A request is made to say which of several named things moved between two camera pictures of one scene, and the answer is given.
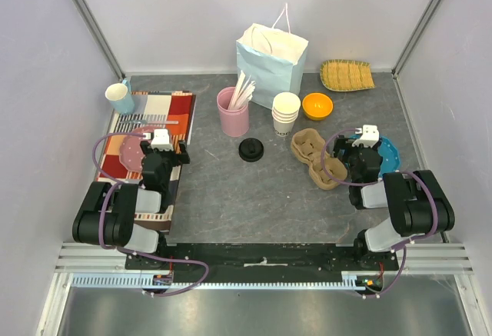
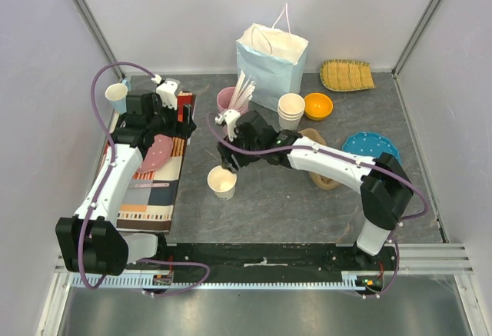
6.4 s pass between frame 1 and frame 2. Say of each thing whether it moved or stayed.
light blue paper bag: stayed
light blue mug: stayed
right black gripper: moved
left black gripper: moved
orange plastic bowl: stayed
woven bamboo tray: stayed
